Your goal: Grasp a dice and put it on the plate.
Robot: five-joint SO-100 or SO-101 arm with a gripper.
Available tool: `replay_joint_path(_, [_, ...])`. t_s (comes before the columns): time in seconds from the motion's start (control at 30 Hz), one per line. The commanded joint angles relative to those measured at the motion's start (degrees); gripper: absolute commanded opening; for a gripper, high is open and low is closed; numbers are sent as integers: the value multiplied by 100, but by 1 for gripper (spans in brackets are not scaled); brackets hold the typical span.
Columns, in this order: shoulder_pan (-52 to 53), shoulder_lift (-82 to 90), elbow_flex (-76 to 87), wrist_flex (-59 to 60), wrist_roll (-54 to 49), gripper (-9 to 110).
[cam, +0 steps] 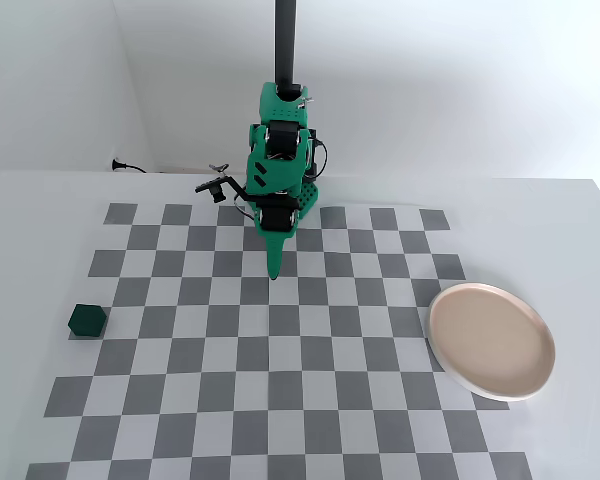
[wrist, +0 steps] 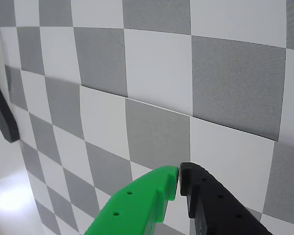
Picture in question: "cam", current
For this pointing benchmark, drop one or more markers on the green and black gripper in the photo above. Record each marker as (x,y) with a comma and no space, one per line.
(277,220)

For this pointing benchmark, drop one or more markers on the dark green dice cube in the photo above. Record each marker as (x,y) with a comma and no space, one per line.
(86,322)

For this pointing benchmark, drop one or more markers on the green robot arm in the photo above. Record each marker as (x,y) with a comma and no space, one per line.
(275,170)

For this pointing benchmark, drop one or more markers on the pink round plate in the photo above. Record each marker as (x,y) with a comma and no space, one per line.
(490,342)

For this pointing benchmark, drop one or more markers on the grey checkerboard mat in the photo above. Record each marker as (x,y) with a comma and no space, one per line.
(280,360)

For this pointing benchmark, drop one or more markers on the black vertical pole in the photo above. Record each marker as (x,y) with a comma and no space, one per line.
(285,45)

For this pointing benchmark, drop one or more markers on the black wrist camera board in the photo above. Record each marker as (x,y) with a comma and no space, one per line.
(219,187)

